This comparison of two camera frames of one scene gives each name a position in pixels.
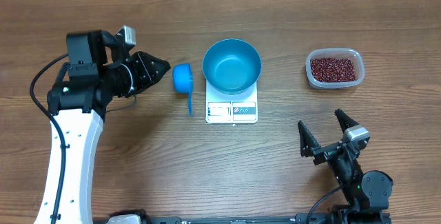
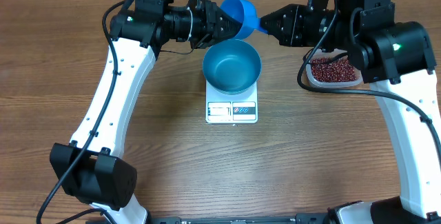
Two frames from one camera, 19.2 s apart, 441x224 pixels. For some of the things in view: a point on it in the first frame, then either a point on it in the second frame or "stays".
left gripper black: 142,60 to 213,23
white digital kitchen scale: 238,108 stays
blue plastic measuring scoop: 182,80 to 244,12
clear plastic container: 334,67 stays
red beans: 333,69 stays
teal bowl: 231,66 stays
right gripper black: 309,145 to 302,23
